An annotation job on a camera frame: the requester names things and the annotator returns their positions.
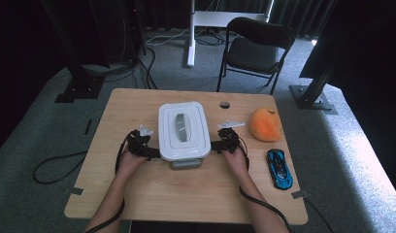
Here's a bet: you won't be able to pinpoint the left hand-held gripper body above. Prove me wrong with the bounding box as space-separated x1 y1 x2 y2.
126 124 154 158

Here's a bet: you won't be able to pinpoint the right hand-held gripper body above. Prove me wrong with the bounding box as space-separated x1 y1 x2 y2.
217 119 246 154

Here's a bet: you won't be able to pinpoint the white lidded plastic container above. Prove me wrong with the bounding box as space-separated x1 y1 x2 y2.
157 101 213 162

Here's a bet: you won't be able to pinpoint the clear storage box grey latches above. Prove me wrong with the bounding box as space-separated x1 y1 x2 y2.
168 156 204 171

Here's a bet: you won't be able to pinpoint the orange plush toy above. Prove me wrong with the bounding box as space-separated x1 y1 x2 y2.
249 107 282 143

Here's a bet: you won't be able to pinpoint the blue toy car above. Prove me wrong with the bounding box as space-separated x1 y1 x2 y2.
266 149 294 190

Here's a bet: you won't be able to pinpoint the person's left hand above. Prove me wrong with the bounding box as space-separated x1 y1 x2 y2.
116 150 149 178

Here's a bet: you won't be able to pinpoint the person's right hand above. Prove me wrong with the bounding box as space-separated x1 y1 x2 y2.
223 147 249 181

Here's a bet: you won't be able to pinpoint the grey tape piece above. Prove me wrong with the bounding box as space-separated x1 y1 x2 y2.
291 189 311 199
62 186 84 196

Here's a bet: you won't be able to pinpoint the black metal stand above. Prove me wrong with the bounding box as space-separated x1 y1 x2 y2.
40 0 107 104
288 0 339 116

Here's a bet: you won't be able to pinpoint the black folding chair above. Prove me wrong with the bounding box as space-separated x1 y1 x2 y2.
215 17 297 96

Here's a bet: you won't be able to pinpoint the dark equipment rack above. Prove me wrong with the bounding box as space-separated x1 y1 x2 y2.
88 0 147 66

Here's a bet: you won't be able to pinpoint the left hand-held gripper cable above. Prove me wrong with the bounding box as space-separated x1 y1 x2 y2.
84 131 131 233

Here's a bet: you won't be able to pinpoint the hand-held gripper cable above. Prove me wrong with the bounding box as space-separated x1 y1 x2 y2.
84 131 131 233
236 135 292 233

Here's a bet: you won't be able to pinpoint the bundle of black cables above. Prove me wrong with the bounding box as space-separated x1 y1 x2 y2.
82 47 158 90

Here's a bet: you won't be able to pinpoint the right hand-held gripper cable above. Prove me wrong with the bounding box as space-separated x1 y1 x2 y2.
236 135 292 233

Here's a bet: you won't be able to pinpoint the black cable loop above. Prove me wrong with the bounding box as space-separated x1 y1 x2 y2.
32 150 88 185

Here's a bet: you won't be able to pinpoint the white cable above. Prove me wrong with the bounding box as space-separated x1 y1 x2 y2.
146 27 191 47

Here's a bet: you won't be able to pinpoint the thin black cable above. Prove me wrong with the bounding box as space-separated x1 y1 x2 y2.
304 197 335 233

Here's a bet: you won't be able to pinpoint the white desk frame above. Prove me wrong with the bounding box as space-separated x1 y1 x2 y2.
185 0 275 68

